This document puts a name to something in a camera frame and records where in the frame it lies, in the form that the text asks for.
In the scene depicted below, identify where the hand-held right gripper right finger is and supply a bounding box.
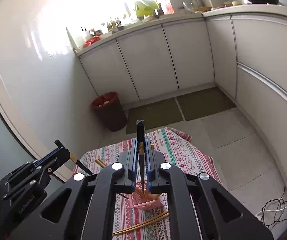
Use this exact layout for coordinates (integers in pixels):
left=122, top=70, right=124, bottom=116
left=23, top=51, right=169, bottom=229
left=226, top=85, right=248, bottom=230
left=145, top=137, right=274, bottom=240

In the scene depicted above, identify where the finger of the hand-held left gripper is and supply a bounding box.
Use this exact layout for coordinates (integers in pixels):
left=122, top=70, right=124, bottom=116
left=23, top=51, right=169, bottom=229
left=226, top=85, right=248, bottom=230
left=3, top=148, right=70, bottom=201
left=0, top=147, right=64, bottom=183

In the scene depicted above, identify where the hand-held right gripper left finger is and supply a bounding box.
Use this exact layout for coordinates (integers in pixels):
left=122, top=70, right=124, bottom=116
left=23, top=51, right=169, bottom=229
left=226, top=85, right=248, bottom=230
left=10, top=137, right=139, bottom=240

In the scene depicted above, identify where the pink perforated plastic basket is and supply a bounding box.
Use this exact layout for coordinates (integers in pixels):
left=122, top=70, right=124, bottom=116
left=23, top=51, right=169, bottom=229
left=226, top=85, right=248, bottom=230
left=129, top=189, right=164, bottom=211

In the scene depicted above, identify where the pile of wooden chopsticks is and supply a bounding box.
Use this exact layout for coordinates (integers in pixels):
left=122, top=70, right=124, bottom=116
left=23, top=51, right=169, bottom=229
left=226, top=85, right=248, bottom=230
left=112, top=210, right=169, bottom=235

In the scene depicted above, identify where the patterned striped tablecloth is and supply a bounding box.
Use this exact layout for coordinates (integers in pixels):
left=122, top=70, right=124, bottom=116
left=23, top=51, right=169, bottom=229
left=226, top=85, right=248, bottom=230
left=78, top=127, right=223, bottom=240

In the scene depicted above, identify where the brown trash bin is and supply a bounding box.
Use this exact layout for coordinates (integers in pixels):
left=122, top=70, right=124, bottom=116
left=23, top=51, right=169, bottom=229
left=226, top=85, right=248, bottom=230
left=91, top=92, right=127, bottom=132

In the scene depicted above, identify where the olive floor mat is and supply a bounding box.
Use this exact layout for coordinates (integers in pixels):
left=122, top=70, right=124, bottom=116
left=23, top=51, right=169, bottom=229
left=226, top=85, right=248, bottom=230
left=177, top=87, right=236, bottom=121
left=126, top=97, right=184, bottom=134

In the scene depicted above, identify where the red bin liner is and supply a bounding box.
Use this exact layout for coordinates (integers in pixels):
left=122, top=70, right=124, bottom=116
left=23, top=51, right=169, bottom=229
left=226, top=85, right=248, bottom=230
left=91, top=92, right=119, bottom=110

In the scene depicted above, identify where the white cabinet door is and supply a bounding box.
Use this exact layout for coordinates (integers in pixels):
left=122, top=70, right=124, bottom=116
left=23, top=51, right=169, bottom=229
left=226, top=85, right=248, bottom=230
left=206, top=16, right=238, bottom=100
left=162, top=20, right=215, bottom=90
left=78, top=40, right=140, bottom=104
left=116, top=25, right=179, bottom=100

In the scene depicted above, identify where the white cabinet drawer front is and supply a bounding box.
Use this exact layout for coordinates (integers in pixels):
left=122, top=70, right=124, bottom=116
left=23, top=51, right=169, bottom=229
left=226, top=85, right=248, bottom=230
left=231, top=12, right=287, bottom=105
left=236, top=64, right=287, bottom=178

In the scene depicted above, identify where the green plastic bag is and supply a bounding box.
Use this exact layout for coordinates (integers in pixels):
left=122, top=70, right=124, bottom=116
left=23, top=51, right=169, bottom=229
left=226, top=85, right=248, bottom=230
left=134, top=0, right=160, bottom=19

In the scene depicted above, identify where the white kitchen countertop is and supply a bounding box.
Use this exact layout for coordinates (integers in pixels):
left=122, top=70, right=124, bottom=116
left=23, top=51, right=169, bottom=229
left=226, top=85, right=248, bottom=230
left=74, top=4, right=287, bottom=57

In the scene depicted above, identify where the black floor cable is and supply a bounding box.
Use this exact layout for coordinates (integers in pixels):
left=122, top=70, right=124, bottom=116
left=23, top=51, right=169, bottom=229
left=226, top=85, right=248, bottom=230
left=261, top=198, right=287, bottom=228

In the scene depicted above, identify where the white floor cable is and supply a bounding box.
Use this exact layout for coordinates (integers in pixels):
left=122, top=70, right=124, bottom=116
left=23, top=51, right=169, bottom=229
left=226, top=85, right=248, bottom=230
left=255, top=190, right=287, bottom=222

